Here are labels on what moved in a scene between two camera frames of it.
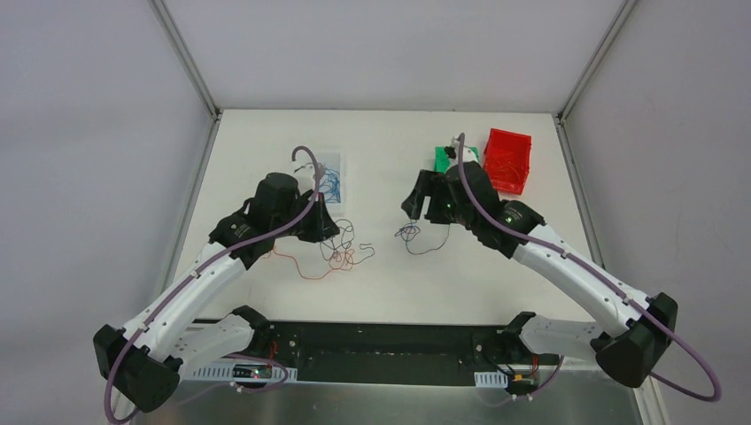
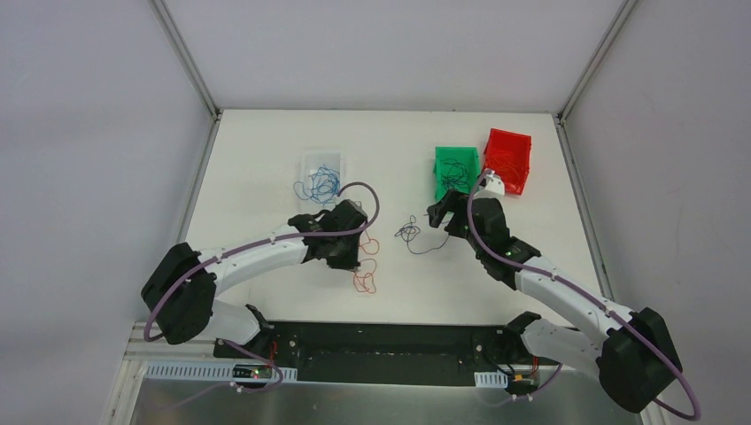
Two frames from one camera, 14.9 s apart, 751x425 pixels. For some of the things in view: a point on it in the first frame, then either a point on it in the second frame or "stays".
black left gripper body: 316,220 -> 344,252
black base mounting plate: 398,353 stays
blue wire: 330,186 stays
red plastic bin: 507,159 stays
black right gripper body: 423,191 -> 455,210
